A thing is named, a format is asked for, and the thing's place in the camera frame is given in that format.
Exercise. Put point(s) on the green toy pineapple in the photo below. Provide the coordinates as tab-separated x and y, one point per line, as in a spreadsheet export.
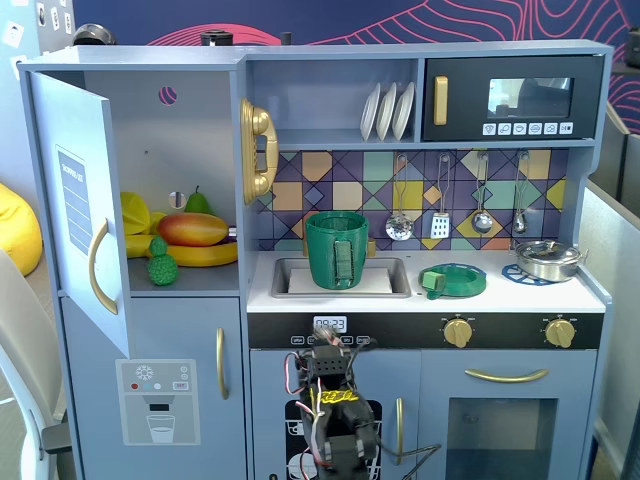
162	262

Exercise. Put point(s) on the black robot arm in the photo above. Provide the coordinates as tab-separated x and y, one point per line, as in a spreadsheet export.
340	400

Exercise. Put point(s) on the green printed cup recipient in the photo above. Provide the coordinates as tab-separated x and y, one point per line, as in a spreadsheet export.
335	250

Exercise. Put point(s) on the blue shopping list cabinet door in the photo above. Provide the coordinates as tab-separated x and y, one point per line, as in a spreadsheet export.
65	125

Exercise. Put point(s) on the gold toy faucet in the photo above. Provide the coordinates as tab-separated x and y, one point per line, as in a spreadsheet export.
371	247

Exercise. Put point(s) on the steel toy skimmer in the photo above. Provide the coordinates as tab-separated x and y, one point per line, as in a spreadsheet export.
400	227

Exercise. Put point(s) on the grey toy sink basin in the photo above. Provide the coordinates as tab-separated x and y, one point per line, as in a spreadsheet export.
400	280

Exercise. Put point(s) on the gold toy telephone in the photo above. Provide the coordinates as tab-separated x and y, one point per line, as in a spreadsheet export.
257	150

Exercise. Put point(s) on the yellow toy banana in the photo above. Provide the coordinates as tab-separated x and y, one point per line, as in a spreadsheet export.
210	256

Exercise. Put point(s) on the steel toy slotted spatula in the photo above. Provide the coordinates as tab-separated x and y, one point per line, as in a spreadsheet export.
440	225

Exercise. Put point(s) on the green toy pear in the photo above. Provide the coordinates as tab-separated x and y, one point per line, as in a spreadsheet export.
198	204

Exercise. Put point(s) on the red yellow toy mango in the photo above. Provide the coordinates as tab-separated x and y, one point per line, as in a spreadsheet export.
192	229

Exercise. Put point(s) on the white toy plate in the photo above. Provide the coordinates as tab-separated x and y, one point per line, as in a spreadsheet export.
403	111
370	112

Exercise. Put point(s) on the white plates stack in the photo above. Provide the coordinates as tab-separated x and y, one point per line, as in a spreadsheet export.
386	112

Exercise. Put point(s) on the steel toy ladle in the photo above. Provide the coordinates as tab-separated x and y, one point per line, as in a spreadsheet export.
482	221

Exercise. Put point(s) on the gold stove knob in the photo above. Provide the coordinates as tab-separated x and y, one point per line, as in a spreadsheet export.
457	332
559	332

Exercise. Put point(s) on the blue toy kitchen unit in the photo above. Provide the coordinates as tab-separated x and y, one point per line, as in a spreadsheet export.
175	330

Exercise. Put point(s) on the blue round trivet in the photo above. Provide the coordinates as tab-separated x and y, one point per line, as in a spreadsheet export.
514	276

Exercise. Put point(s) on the black toy microwave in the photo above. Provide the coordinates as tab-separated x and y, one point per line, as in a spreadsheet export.
460	100

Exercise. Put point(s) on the steel toy spoon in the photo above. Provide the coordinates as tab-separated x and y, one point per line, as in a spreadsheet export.
520	222

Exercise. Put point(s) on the steel toy pot with lid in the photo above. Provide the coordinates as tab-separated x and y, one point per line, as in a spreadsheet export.
545	260

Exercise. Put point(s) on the black cylindrical device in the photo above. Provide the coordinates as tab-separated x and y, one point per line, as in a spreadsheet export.
217	38

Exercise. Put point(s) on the grey desk divider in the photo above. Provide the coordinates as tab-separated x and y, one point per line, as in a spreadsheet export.
610	250

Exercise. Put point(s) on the black round device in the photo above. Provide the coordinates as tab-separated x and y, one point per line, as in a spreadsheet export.
95	34

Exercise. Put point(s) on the yellow beanbag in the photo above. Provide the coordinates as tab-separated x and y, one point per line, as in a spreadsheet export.
15	225

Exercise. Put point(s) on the white office chair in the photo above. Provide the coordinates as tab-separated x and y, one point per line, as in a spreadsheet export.
20	350

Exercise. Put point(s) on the small black post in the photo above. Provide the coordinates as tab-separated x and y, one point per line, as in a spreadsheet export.
286	39

